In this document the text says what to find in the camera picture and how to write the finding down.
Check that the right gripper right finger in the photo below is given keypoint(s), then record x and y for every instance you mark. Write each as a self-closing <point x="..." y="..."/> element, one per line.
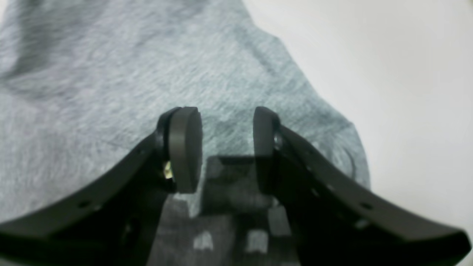
<point x="335" y="221"/>

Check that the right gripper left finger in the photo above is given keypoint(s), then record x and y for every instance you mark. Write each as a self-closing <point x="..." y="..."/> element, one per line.
<point x="113" y="220"/>

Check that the grey T-shirt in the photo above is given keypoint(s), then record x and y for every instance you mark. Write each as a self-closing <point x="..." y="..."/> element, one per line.
<point x="83" y="81"/>

